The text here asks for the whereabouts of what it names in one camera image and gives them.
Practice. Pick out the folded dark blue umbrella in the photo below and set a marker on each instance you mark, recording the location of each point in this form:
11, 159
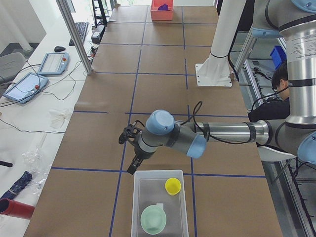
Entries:
18, 186

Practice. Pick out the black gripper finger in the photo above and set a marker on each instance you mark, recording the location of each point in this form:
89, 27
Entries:
136, 162

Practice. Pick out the white paper label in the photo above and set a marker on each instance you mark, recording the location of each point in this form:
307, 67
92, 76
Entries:
160, 205

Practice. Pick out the blue plastic parts bin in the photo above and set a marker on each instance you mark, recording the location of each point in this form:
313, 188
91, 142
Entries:
278, 56

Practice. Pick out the black computer mouse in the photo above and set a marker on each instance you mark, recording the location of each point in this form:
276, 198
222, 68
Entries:
59, 49

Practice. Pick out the black electronics box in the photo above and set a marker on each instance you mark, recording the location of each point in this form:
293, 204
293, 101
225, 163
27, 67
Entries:
97, 34

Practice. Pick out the red cylinder tube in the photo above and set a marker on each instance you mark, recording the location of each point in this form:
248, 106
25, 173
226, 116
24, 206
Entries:
17, 209

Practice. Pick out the crumpled clear plastic wrap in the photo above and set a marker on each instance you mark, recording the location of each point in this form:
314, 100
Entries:
38, 167

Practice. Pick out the blue teach pendant tablet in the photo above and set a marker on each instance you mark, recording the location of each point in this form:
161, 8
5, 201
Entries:
54, 64

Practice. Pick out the clear plastic storage box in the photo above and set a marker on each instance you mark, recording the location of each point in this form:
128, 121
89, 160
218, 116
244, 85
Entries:
149, 189

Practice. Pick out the pink plastic bin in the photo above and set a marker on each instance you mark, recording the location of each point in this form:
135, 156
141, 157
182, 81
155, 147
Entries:
161, 15

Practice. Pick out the yellow plastic cup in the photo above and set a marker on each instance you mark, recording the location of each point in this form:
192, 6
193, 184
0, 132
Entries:
173, 186

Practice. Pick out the light green bowl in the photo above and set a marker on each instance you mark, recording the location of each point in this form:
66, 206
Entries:
153, 219

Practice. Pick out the purple microfiber cloth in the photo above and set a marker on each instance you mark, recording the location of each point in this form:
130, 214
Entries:
164, 7

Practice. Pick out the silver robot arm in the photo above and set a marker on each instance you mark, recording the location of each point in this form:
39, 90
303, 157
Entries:
295, 21

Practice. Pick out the black keyboard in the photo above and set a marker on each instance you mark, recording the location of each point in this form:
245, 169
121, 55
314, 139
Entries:
82, 28

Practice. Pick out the seated person in black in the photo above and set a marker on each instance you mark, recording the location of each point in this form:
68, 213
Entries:
275, 109

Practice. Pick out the grey aluminium frame post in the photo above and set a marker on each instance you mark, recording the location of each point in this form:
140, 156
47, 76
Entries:
67, 16

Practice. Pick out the crumpled white tissue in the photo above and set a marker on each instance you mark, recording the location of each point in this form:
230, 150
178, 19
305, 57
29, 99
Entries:
58, 117

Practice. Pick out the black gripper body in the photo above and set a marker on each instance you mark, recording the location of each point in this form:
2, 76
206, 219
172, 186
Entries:
139, 156

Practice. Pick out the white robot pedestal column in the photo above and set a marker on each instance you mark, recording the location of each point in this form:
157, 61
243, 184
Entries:
215, 70

